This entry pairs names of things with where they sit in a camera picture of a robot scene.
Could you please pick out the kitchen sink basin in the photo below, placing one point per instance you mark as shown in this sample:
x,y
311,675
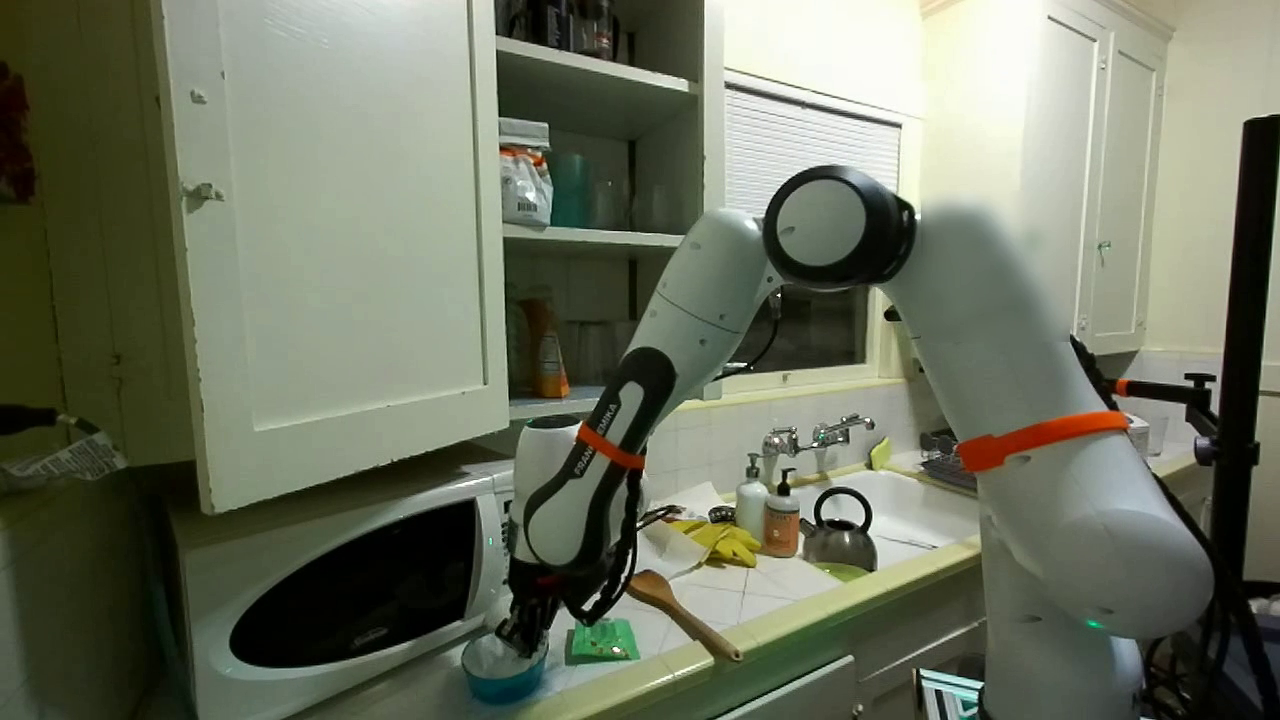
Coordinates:
x,y
922,513

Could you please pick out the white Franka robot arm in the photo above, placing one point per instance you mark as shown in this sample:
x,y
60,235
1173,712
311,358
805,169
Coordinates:
x,y
1067,440

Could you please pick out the dark jars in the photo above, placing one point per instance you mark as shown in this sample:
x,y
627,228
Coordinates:
x,y
575,26

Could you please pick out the snack bag with orange print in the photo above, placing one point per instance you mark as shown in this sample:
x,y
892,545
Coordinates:
x,y
527,183

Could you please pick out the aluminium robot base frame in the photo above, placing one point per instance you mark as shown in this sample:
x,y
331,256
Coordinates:
x,y
949,696

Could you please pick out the tall white cabinet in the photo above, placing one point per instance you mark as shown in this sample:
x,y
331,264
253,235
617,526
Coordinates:
x,y
1123,172

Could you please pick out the green seed packet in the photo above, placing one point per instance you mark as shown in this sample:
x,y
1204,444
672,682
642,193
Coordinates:
x,y
604,646

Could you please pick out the brown soap pump bottle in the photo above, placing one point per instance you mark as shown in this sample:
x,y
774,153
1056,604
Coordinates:
x,y
783,526

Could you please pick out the dark red wall hanging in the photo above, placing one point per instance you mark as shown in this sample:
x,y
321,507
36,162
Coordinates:
x,y
14,134

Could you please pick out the white soap pump bottle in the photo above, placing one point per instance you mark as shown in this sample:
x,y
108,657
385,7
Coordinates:
x,y
755,513

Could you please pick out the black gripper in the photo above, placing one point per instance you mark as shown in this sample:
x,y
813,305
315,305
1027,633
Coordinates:
x,y
538,596

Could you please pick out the yellow sponge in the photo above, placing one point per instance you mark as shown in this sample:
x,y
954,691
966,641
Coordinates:
x,y
881,453

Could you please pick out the clear plastic bag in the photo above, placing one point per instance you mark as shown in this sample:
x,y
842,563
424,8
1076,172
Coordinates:
x,y
55,463

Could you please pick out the teal plastic container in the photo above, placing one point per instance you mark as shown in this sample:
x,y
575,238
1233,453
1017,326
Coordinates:
x,y
584,184

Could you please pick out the wooden spatula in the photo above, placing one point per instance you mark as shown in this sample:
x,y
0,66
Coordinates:
x,y
692,625

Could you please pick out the white cupcake liner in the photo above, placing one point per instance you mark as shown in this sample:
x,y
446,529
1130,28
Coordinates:
x,y
482,652

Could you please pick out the white paper package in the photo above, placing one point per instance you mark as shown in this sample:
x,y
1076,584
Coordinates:
x,y
669,542

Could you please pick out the steel kettle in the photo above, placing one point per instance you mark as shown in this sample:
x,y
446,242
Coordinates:
x,y
842,545

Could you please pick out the white microwave oven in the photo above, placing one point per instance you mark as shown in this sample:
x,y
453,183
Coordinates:
x,y
344,603

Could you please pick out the white window blind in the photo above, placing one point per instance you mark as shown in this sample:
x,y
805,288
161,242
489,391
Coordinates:
x,y
802,134

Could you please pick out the white lower cabinet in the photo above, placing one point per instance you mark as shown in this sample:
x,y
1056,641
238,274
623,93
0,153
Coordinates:
x,y
802,685

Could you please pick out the chrome sink faucet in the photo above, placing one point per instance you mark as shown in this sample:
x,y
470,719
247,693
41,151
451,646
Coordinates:
x,y
783,444

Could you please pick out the white upper cabinet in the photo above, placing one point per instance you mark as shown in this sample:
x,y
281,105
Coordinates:
x,y
332,264

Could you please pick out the blue bowl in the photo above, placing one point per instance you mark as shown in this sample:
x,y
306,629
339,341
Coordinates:
x,y
506,682

